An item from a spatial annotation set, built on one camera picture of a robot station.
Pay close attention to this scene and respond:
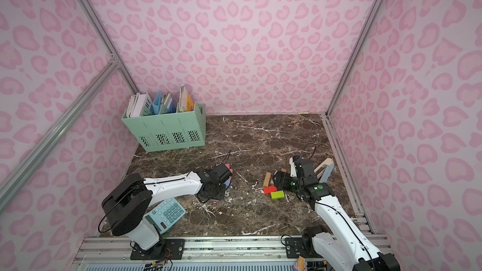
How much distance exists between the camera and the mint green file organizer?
2.85 ft

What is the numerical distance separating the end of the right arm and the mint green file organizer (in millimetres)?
486

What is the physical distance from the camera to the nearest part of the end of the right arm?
0.57 m
